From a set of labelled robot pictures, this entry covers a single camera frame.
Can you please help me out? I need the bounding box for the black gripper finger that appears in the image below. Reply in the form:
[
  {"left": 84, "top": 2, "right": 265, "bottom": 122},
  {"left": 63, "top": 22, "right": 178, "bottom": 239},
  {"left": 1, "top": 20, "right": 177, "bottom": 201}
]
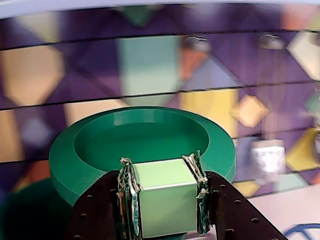
[
  {"left": 64, "top": 156, "right": 142, "bottom": 240},
  {"left": 181, "top": 149, "right": 286, "bottom": 240}
]

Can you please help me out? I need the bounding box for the green round bowl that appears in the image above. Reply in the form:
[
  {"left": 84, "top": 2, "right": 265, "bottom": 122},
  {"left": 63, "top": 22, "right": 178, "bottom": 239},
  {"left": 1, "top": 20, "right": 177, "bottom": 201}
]
[{"left": 48, "top": 106, "right": 237, "bottom": 240}]

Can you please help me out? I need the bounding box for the blue cable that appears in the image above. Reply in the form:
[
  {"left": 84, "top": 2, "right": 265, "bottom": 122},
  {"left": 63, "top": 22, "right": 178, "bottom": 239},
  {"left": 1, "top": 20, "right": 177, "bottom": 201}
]
[{"left": 284, "top": 223, "right": 320, "bottom": 240}]

